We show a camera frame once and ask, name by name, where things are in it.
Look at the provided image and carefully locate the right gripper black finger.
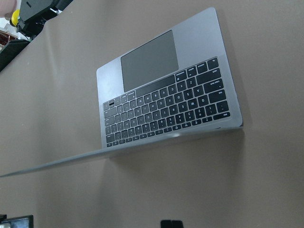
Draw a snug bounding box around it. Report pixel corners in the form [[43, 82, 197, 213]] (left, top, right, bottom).
[[160, 220, 183, 228]]

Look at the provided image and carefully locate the grey laptop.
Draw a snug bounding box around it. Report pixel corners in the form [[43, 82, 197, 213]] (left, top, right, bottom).
[[12, 7, 243, 175]]

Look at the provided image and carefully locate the yellow ball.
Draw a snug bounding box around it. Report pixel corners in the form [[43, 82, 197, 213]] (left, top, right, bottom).
[[10, 9, 20, 27]]

